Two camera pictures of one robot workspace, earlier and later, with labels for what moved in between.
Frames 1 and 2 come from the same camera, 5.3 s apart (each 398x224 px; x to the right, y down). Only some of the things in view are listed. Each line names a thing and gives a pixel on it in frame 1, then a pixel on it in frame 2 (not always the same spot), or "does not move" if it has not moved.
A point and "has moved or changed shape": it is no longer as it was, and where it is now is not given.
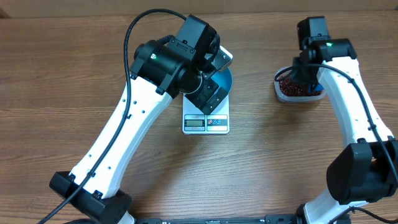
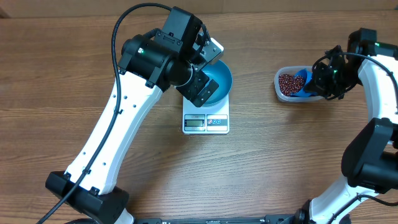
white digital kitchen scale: [196, 121] does not move
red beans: [287, 88] does not move
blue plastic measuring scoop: [318, 88] has moved or changed shape
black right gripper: [296, 74] → [318, 86]
